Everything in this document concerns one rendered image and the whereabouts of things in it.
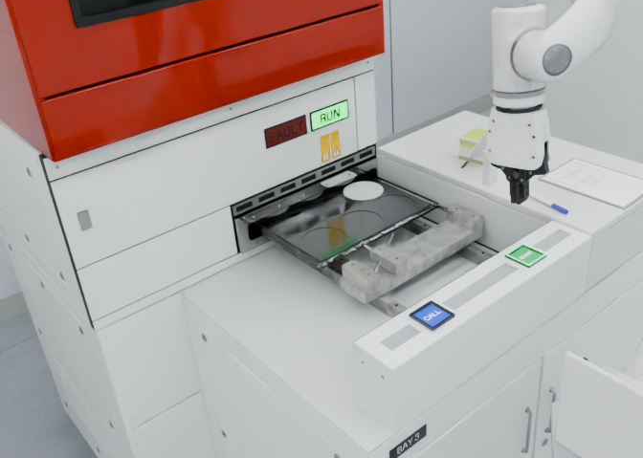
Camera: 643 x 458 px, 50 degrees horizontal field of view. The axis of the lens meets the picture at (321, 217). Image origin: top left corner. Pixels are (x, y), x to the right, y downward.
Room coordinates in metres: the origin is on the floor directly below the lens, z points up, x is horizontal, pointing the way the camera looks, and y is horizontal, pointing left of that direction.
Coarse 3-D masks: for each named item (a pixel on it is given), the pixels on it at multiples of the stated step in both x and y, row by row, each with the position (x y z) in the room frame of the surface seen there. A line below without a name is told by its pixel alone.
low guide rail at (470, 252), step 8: (408, 224) 1.45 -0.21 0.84; (416, 224) 1.43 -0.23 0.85; (424, 224) 1.43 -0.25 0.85; (416, 232) 1.43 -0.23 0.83; (464, 248) 1.31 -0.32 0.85; (472, 248) 1.30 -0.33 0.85; (464, 256) 1.31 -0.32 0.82; (472, 256) 1.29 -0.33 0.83; (480, 256) 1.27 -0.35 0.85; (488, 256) 1.26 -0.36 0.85
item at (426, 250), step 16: (448, 224) 1.37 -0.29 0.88; (416, 240) 1.31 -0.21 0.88; (432, 240) 1.30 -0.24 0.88; (448, 240) 1.30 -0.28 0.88; (464, 240) 1.31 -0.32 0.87; (416, 256) 1.24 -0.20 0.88; (432, 256) 1.25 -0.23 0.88; (384, 272) 1.20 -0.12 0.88; (416, 272) 1.22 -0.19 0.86; (352, 288) 1.16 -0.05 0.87; (384, 288) 1.16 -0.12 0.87
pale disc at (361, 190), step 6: (348, 186) 1.56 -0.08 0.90; (354, 186) 1.56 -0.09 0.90; (360, 186) 1.56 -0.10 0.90; (366, 186) 1.55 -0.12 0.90; (372, 186) 1.55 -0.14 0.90; (378, 186) 1.55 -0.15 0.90; (348, 192) 1.53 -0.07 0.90; (354, 192) 1.53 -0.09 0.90; (360, 192) 1.52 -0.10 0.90; (366, 192) 1.52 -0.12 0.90; (372, 192) 1.52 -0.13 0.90; (378, 192) 1.52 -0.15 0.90; (354, 198) 1.50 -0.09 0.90; (360, 198) 1.49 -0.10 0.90; (366, 198) 1.49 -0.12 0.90; (372, 198) 1.49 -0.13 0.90
